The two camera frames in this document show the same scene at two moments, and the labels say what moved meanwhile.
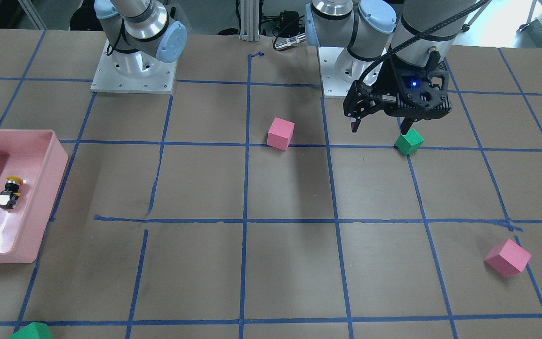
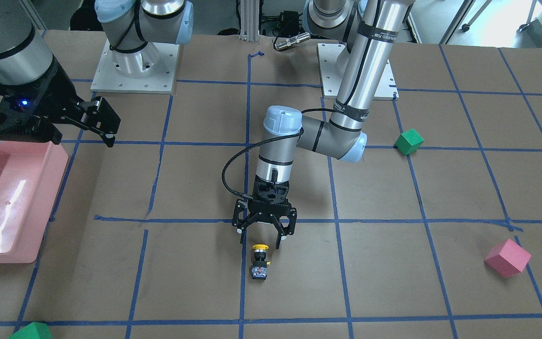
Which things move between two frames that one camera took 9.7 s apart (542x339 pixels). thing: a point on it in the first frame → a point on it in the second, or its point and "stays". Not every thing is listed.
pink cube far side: x=506 y=258 stays
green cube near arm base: x=409 y=143 stays
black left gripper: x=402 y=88 → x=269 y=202
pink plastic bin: x=0 y=235 stays
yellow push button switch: x=7 y=198 → x=259 y=268
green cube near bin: x=35 y=330 stays
